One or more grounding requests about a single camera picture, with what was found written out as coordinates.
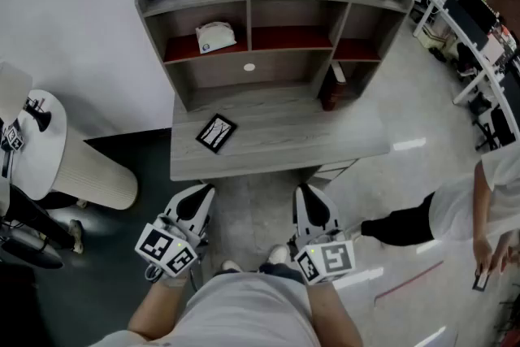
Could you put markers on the person's dark trousers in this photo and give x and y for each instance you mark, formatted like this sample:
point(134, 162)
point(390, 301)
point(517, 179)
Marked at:
point(280, 271)

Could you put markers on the white soft tissue packet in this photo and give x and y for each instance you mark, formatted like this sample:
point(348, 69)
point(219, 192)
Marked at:
point(215, 37)

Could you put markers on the person's light grey shirt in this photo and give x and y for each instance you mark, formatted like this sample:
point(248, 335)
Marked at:
point(243, 317)

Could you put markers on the black office chair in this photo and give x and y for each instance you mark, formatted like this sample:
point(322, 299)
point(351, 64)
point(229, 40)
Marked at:
point(497, 130)

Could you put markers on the light wood-grain table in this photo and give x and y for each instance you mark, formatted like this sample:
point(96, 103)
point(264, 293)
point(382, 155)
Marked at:
point(292, 138)

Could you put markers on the red floor tape line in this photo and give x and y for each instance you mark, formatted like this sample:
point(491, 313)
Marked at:
point(410, 278)

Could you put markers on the beige lamp shade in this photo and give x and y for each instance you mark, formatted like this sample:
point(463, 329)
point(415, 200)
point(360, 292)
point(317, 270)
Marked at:
point(12, 89)

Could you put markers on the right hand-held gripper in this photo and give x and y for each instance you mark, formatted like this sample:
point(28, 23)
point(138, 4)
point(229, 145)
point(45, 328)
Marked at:
point(333, 260)

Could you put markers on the dark red hardcover book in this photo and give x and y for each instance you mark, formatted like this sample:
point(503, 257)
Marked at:
point(331, 95)

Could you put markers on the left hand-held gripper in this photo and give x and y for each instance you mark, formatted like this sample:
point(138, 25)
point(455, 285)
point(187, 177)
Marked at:
point(162, 245)

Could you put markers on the small black picture frame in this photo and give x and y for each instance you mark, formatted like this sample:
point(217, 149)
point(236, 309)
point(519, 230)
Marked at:
point(216, 133)

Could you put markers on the small black handheld device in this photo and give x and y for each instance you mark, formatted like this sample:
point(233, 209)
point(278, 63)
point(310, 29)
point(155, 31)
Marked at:
point(480, 281)

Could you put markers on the long white office desk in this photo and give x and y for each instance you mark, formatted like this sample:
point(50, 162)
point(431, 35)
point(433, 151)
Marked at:
point(493, 81)

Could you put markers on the dark green floor carpet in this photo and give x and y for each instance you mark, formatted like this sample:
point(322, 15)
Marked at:
point(109, 256)

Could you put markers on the person's left forearm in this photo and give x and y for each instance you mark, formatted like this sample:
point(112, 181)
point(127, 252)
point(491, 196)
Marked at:
point(158, 313)

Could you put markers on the black flared stand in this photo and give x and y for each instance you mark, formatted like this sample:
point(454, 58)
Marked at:
point(40, 118)

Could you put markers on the black computer monitor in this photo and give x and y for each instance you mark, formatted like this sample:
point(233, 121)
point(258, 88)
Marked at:
point(465, 22)
point(481, 8)

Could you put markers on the person's right forearm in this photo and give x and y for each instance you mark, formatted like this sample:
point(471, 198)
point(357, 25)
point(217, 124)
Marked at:
point(335, 317)

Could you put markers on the white round pedestal table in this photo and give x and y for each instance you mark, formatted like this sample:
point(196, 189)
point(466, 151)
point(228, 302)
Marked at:
point(44, 158)

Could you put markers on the dark grey chair base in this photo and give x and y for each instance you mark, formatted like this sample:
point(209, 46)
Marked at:
point(32, 254)

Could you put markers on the spare hand-held gripper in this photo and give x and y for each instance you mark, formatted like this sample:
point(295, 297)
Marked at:
point(14, 138)

